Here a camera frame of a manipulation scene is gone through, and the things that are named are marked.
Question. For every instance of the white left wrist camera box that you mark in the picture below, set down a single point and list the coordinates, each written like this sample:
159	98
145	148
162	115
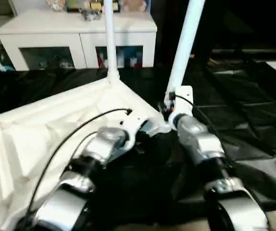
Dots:
137	126

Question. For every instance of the black plastic mat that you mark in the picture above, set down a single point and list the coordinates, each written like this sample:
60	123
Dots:
253	120

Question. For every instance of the white plastic table leg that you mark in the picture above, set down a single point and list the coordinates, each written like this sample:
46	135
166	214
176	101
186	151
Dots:
186	48
110	38

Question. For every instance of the white cabinet with glass doors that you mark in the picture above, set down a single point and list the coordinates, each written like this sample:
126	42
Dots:
46	29

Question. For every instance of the small dark grey bundle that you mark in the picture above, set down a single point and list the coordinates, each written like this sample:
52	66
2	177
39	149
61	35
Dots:
91	15

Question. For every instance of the white plastic table top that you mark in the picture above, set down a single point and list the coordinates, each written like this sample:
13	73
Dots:
32	130

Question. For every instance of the beige plush toy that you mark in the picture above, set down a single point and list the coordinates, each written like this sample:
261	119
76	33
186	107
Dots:
135	5

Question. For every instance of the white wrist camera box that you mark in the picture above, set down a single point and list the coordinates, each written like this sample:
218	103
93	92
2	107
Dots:
137	126
180	103

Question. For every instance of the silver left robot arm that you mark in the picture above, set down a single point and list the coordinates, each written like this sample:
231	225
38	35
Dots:
85	168

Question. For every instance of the red bottle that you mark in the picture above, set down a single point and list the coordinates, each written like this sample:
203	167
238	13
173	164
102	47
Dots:
100	59

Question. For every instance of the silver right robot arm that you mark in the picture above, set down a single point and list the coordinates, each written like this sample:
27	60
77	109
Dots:
205	159

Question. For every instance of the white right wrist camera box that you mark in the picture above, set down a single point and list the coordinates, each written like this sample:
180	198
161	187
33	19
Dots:
180	103

